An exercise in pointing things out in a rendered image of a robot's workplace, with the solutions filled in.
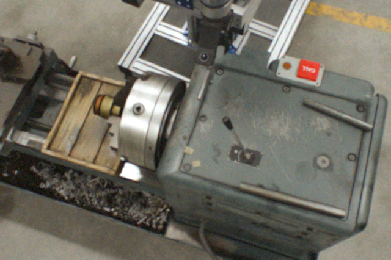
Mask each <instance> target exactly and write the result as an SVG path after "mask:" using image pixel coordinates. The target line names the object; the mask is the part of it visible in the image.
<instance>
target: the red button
mask: <svg viewBox="0 0 391 260"><path fill-rule="evenodd" d="M320 65H321V64H319V63H314V62H309V60H304V59H301V62H300V63H299V67H298V71H297V74H296V77H297V78H301V79H305V80H308V81H313V82H316V81H317V78H318V73H319V70H320Z"/></svg>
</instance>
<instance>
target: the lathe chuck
mask: <svg viewBox="0 0 391 260"><path fill-rule="evenodd" d="M142 74H143V75H149V76H150V78H149V79H148V80H147V81H144V82H143V81H141V79H138V80H137V81H136V82H135V84H134V86H133V87H132V89H131V91H130V94H129V95H128V98H127V101H126V103H125V107H124V110H123V114H122V118H121V121H120V127H119V136H117V151H119V155H120V156H122V155H123V156H126V157H127V158H128V160H127V159H125V158H122V157H121V160H123V161H127V162H130V163H132V164H137V165H141V166H143V167H146V166H145V162H144V149H145V140H146V136H147V131H148V128H149V125H150V120H151V118H152V114H153V111H154V108H155V105H156V102H157V100H158V98H159V95H160V93H161V90H162V89H163V88H164V86H165V85H166V83H167V82H168V81H169V80H170V79H171V78H173V76H169V75H166V74H161V73H157V72H154V71H150V70H147V71H145V72H143V73H142ZM138 103H140V104H142V105H143V106H144V111H143V113H141V114H136V113H135V112H134V106H135V105H136V104H138Z"/></svg>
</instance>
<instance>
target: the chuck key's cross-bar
mask: <svg viewBox="0 0 391 260"><path fill-rule="evenodd" d="M210 73H211V71H210V70H206V72H205V75H204V79H203V82H202V85H201V87H200V90H199V94H198V97H197V99H198V100H201V99H202V95H203V91H204V89H205V86H206V83H207V80H208V79H209V76H210Z"/></svg>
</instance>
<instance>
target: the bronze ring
mask: <svg viewBox="0 0 391 260"><path fill-rule="evenodd" d="M113 97H114V96H111V95H102V94H100V95H98V96H97V98H96V100H95V102H94V105H93V113H94V114H95V115H97V116H100V117H101V118H104V119H107V120H108V119H109V117H110V115H113V116H116V117H122V114H123V110H124V108H123V107H121V106H117V105H114V104H113Z"/></svg>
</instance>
